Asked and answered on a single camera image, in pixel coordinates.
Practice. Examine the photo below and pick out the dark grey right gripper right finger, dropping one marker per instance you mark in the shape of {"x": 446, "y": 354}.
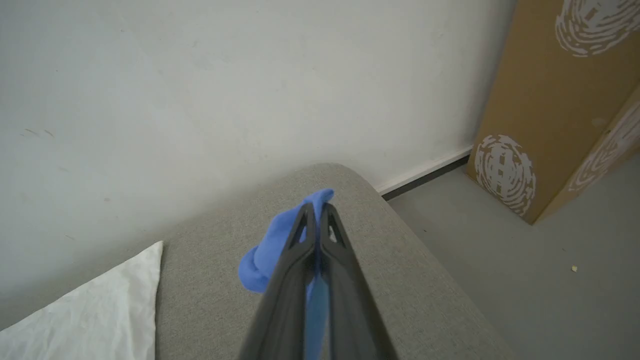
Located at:
{"x": 350, "y": 310}

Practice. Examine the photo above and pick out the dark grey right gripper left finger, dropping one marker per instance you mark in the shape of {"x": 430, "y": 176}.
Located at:
{"x": 285, "y": 300}

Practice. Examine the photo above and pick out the blue and white garment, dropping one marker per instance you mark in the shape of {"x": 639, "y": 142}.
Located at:
{"x": 272, "y": 245}

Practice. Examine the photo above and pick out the grey fabric sofa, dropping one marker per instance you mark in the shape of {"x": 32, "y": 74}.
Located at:
{"x": 400, "y": 280}

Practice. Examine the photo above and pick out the brown cardboard box white print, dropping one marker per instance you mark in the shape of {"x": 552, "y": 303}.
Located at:
{"x": 550, "y": 100}

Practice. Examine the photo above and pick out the white wall baseboard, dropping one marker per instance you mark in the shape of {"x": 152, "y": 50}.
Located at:
{"x": 425, "y": 172}

